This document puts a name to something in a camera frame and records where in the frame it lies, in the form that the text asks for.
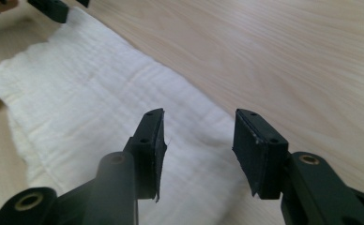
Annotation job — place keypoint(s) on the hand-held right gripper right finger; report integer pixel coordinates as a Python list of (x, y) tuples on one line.
[(261, 156)]

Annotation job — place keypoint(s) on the white cloth towel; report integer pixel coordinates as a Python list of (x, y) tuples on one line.
[(108, 125)]

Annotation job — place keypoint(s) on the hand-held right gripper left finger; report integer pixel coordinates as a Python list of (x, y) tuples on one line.
[(148, 156)]

